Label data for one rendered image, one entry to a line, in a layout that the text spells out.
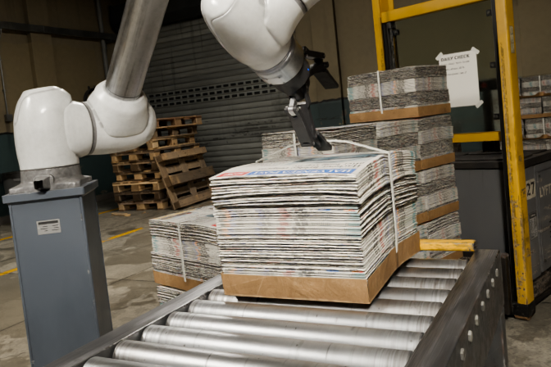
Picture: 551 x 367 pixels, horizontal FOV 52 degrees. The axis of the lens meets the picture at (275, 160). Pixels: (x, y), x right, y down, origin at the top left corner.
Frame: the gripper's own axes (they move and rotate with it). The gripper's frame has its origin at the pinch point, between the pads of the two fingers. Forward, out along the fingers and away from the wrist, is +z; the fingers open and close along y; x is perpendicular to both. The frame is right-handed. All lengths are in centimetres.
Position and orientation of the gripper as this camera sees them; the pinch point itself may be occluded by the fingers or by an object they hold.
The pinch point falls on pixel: (326, 114)
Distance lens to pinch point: 117.8
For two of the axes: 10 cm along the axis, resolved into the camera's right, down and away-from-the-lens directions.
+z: 4.6, 3.6, 8.1
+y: -1.3, 9.3, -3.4
